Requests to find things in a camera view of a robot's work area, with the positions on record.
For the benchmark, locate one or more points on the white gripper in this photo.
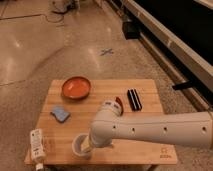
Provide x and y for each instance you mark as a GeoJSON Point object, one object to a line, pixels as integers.
{"type": "Point", "coordinates": [86, 146]}

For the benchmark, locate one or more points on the white ceramic cup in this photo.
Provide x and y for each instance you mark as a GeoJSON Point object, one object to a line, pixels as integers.
{"type": "Point", "coordinates": [76, 146]}

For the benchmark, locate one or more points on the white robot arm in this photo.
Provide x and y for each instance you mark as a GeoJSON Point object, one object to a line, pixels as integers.
{"type": "Point", "coordinates": [187, 129]}

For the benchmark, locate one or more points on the orange ceramic bowl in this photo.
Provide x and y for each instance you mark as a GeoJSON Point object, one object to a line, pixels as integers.
{"type": "Point", "coordinates": [76, 88]}

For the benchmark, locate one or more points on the blue sponge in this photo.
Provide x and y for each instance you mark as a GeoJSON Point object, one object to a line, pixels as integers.
{"type": "Point", "coordinates": [60, 114]}

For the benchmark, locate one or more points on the wooden table board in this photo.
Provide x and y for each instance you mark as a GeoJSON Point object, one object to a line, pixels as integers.
{"type": "Point", "coordinates": [58, 137]}

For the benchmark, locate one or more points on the dark red small object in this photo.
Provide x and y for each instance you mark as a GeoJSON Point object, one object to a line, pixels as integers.
{"type": "Point", "coordinates": [118, 100]}

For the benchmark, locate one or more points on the black striped eraser block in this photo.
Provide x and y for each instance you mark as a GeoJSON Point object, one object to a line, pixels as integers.
{"type": "Point", "coordinates": [134, 100]}

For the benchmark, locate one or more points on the black box on floor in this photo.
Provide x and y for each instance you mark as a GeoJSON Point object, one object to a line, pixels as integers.
{"type": "Point", "coordinates": [130, 31]}

